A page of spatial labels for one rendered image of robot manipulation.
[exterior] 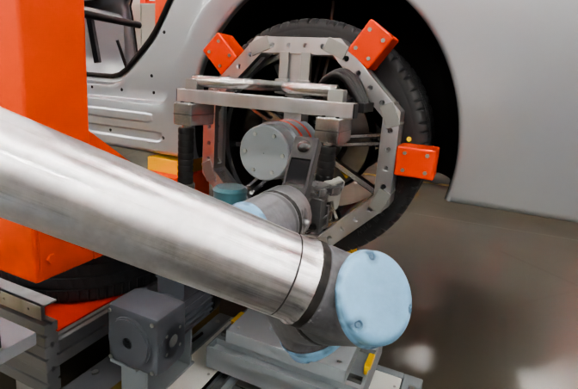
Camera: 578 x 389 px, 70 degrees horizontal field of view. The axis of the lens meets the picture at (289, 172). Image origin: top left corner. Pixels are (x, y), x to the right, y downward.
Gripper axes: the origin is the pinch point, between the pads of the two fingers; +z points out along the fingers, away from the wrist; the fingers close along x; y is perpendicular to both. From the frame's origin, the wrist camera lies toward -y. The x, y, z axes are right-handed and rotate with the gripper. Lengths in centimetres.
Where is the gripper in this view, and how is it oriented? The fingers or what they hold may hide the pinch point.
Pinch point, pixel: (328, 176)
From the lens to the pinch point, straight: 84.6
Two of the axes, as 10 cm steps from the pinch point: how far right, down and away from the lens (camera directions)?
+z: 4.1, -1.7, 9.0
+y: -0.7, 9.7, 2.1
